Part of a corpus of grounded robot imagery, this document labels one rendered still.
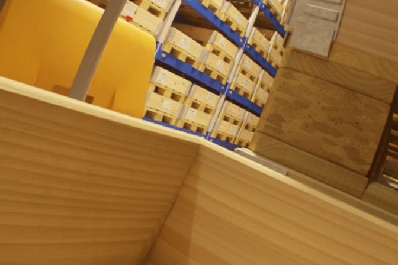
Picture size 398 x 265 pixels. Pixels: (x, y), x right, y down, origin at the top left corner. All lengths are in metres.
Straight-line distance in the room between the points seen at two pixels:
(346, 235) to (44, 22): 1.15
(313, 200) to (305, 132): 0.14
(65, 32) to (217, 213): 1.10
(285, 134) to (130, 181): 0.19
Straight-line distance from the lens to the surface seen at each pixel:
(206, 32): 5.40
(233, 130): 6.58
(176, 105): 5.03
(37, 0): 1.23
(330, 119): 0.35
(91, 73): 1.09
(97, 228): 0.22
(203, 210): 0.25
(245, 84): 6.45
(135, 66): 1.52
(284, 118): 0.36
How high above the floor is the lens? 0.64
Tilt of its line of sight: 2 degrees down
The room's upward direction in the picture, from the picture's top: 22 degrees clockwise
